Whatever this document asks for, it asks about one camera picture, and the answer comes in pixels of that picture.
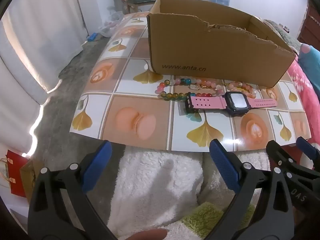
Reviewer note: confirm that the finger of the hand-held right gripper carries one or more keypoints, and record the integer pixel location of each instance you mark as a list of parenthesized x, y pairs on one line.
[(280, 155), (308, 148)]

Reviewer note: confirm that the white curtain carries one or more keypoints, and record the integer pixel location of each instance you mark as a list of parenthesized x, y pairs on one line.
[(37, 42)]

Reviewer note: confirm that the clear plastic bag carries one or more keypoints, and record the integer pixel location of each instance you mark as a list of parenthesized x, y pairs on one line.
[(110, 25)]

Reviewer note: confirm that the small blue floor item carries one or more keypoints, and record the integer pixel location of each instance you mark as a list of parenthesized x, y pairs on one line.
[(92, 37)]

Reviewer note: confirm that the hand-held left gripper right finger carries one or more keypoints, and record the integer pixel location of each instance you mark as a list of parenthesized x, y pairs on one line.
[(223, 166)]

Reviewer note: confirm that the dark wooden door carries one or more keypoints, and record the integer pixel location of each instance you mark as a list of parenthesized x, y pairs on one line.
[(312, 22)]

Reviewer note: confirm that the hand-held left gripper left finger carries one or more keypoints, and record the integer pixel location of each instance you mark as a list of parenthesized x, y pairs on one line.
[(97, 165)]

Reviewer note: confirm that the tile pattern printed tablecloth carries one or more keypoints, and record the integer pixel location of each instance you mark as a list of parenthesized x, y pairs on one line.
[(140, 120)]

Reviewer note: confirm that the red gift bag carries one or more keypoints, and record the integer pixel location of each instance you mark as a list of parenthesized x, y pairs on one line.
[(16, 175)]

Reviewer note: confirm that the brown paper bag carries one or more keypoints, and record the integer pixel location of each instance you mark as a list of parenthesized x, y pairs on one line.
[(28, 180)]

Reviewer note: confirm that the brown cardboard box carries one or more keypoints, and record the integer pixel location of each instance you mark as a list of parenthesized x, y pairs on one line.
[(212, 55)]

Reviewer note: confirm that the teal cushion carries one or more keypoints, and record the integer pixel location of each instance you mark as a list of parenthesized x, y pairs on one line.
[(312, 57)]

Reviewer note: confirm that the person's left hand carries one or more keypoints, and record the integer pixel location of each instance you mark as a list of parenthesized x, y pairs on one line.
[(150, 235)]

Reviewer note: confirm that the pink floral blanket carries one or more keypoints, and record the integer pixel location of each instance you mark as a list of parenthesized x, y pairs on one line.
[(307, 85)]

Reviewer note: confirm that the grey patterned blanket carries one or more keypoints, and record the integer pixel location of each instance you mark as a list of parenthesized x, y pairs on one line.
[(287, 35)]

